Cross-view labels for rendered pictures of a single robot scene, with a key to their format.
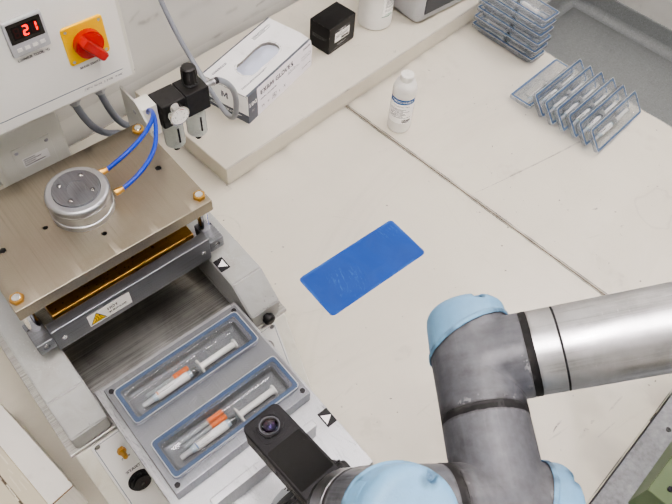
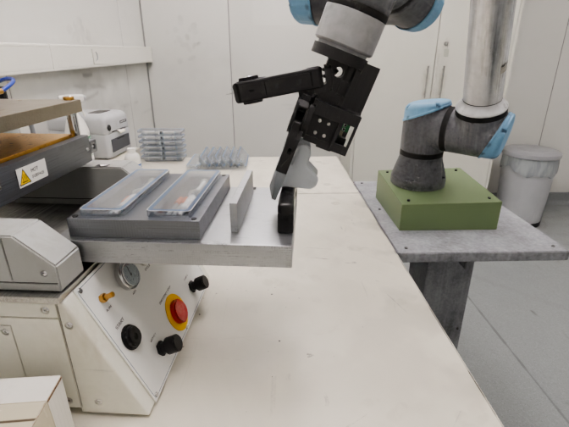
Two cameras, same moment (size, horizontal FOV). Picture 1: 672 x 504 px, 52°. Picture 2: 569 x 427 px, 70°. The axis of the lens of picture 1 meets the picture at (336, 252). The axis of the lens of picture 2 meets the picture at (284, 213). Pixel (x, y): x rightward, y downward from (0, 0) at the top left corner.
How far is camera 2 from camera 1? 76 cm
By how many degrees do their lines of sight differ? 45
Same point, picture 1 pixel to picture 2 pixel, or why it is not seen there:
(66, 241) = not seen: outside the picture
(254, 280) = (134, 166)
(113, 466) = (102, 318)
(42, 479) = (17, 393)
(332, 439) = (264, 191)
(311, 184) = not seen: hidden behind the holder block
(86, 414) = (58, 244)
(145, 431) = (132, 215)
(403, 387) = not seen: hidden behind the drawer
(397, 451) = (285, 270)
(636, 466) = (385, 221)
